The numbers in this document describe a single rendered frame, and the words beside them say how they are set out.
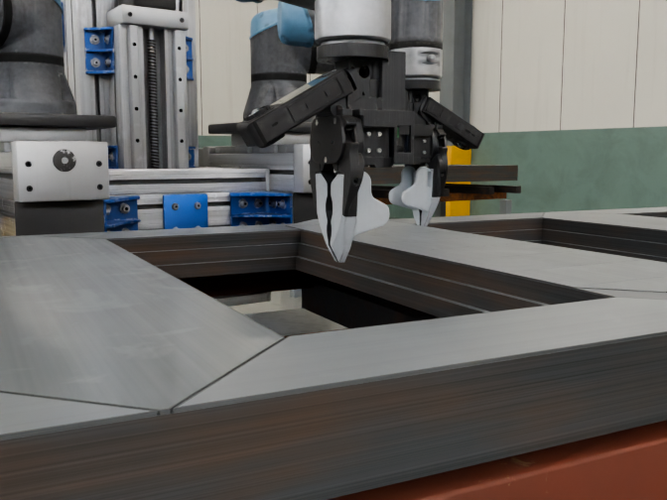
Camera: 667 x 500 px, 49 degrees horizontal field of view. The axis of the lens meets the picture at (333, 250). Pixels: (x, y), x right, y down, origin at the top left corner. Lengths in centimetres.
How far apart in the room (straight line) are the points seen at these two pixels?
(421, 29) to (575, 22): 865
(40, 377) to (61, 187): 83
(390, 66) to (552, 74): 906
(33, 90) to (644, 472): 108
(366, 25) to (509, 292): 28
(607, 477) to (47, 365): 31
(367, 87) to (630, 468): 43
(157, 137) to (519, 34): 890
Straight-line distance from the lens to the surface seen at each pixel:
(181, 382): 34
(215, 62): 1188
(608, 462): 46
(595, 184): 933
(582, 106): 948
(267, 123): 69
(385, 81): 75
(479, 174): 525
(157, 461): 32
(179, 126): 151
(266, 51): 153
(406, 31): 106
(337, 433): 34
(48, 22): 135
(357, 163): 70
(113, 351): 40
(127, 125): 149
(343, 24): 72
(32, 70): 133
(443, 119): 108
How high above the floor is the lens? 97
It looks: 7 degrees down
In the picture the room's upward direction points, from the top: straight up
